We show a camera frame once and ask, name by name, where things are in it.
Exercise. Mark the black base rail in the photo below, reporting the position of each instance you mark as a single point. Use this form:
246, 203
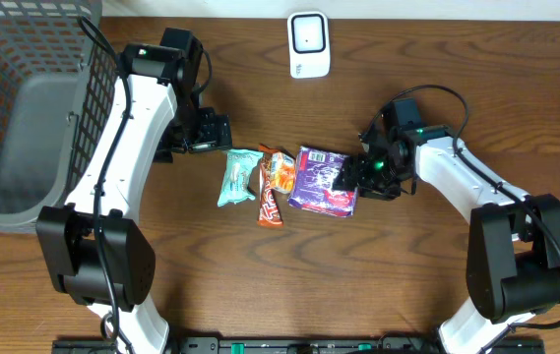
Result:
212, 345

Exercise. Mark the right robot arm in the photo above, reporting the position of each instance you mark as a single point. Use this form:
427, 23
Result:
513, 247

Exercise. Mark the teal snack wrapper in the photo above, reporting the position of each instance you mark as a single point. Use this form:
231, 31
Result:
240, 164

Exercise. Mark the orange chocolate bar wrapper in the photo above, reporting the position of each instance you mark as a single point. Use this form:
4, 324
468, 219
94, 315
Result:
269, 213

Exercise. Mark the grey plastic mesh basket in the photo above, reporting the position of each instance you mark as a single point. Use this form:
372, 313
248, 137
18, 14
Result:
56, 92

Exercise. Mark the purple snack package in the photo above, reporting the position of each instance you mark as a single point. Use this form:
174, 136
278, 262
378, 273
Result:
316, 172

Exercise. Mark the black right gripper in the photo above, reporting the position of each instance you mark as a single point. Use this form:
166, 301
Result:
354, 170

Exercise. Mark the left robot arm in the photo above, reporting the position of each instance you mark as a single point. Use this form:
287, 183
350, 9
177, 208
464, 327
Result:
93, 247

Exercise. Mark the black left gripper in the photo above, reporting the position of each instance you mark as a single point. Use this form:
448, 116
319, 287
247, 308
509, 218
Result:
213, 131

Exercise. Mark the white barcode scanner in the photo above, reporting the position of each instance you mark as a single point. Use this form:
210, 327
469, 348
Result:
308, 45

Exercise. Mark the orange juice carton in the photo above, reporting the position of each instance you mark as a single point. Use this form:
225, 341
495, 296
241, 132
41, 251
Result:
282, 172

